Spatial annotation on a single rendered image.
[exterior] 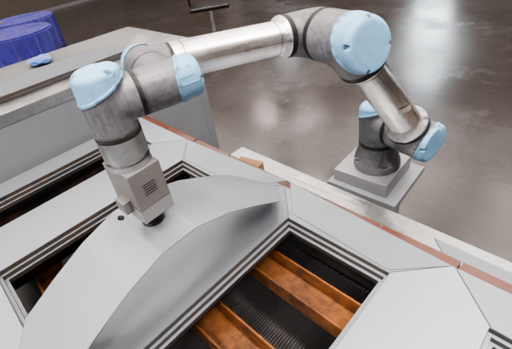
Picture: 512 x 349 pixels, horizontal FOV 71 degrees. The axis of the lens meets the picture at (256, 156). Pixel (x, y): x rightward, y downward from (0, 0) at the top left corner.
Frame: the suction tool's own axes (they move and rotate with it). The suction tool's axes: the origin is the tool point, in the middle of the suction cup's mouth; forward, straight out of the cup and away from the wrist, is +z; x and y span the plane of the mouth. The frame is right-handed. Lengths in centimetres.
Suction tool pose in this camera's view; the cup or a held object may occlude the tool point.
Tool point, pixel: (155, 222)
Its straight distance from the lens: 74.2
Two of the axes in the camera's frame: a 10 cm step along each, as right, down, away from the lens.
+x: 6.6, -5.0, 5.6
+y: 7.4, 3.0, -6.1
